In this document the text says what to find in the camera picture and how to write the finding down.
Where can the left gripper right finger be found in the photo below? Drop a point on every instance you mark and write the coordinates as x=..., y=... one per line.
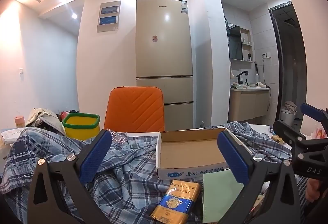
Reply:
x=270, y=193

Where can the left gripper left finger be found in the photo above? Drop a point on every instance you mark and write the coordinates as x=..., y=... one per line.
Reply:
x=46, y=203

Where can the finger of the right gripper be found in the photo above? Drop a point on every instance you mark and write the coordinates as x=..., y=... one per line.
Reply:
x=312, y=112
x=287, y=133

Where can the green sponge pad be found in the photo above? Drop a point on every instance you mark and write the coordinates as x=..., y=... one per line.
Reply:
x=220, y=189

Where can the yellow blue cigarette pack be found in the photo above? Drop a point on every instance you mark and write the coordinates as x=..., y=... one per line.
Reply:
x=175, y=206

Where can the right hand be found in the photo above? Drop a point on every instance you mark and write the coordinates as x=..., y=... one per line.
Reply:
x=313, y=190

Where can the white trash can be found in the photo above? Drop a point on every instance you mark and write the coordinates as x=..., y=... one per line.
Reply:
x=288, y=113

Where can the red white plastic bag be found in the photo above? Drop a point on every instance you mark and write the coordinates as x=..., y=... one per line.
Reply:
x=318, y=133

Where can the dark bathroom door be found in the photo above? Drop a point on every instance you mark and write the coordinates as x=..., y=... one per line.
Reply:
x=292, y=59

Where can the beige bathroom vanity cabinet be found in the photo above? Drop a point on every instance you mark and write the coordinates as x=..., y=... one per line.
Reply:
x=249, y=103

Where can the white hair dryer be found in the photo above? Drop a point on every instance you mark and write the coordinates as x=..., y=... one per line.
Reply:
x=261, y=85

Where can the blue plaid shirt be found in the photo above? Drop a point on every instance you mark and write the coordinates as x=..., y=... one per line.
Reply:
x=126, y=187

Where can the black faucet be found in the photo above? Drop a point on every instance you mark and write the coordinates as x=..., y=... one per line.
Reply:
x=239, y=77

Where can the yellow bin green rim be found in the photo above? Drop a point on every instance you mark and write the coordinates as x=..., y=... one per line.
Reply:
x=81, y=126

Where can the beige clothes pile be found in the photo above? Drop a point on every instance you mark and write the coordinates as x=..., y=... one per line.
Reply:
x=45, y=119

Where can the red bag on floor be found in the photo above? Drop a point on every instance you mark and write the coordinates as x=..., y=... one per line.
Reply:
x=63, y=115

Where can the pink cup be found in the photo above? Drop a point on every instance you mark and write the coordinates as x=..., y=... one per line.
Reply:
x=19, y=121

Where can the rhinestone studded fabric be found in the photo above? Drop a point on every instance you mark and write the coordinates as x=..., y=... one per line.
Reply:
x=118, y=137

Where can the shallow cardboard box tray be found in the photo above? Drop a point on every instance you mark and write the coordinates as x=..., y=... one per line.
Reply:
x=188, y=154

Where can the mirror cabinet with shelves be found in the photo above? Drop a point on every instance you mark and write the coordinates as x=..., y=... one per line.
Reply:
x=240, y=43

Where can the orange quilted chair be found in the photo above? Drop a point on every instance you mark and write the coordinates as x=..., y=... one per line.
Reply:
x=135, y=109

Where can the beige three-door refrigerator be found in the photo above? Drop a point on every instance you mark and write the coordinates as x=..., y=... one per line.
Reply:
x=164, y=57

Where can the wall electrical panel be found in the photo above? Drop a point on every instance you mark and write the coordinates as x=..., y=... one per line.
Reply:
x=109, y=15

